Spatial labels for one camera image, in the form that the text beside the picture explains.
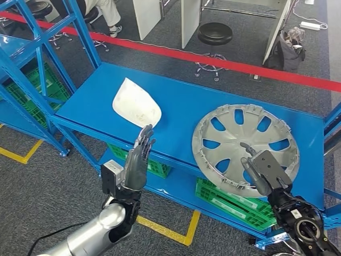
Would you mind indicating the person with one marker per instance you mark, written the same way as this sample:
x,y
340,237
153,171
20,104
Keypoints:
x,y
106,10

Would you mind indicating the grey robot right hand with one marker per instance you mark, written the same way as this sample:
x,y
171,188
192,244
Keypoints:
x,y
271,169

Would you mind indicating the silver wheel hubcap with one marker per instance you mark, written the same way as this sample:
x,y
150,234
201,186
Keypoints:
x,y
231,141

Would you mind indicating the white mirror cover part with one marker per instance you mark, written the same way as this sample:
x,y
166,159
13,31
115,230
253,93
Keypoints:
x,y
133,102

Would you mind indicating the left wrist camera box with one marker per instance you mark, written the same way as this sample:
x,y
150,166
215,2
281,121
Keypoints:
x,y
110,176

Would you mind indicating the black backpack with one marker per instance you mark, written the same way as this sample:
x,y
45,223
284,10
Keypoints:
x,y
285,53

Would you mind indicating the green plastic crate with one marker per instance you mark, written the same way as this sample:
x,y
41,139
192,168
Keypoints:
x,y
234,208
157,168
54,90

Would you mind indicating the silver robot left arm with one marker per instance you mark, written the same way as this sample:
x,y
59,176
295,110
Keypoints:
x,y
101,229

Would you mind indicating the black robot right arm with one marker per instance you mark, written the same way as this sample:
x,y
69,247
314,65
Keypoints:
x,y
301,219

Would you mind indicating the red barrier tape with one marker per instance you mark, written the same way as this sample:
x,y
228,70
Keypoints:
x,y
213,62

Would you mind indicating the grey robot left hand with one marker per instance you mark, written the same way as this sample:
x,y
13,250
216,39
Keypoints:
x,y
136,169

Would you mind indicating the blue metal shelf rack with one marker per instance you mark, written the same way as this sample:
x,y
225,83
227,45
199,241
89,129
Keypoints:
x,y
13,118
181,106

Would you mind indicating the white power strip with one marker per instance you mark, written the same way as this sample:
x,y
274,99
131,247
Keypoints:
x,y
310,25

